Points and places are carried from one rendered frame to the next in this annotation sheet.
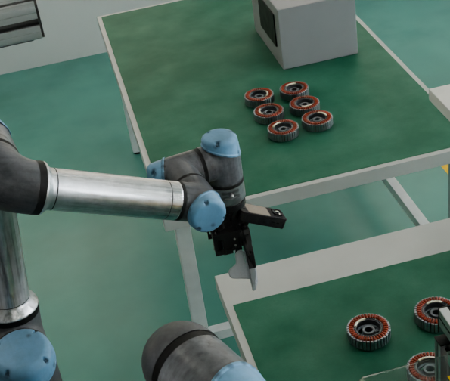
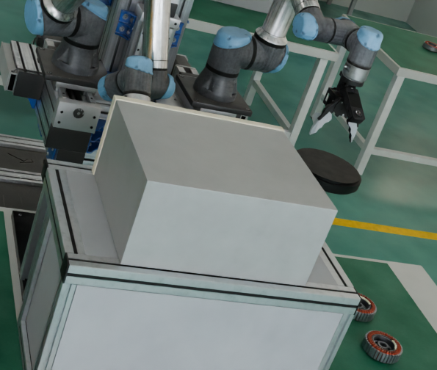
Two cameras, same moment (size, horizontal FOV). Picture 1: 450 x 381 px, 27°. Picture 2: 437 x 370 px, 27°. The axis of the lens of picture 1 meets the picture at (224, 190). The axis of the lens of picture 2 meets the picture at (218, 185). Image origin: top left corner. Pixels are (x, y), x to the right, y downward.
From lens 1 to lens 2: 2.60 m
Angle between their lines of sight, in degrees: 64
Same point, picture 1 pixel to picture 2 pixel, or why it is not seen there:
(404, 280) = (430, 353)
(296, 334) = (355, 280)
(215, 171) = (349, 41)
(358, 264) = not seen: outside the picture
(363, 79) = not seen: outside the picture
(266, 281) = (418, 285)
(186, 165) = (344, 22)
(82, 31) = not seen: outside the picture
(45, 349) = (235, 37)
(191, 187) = (314, 10)
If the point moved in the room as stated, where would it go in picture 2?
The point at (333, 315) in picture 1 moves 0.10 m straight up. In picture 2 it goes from (379, 302) to (392, 277)
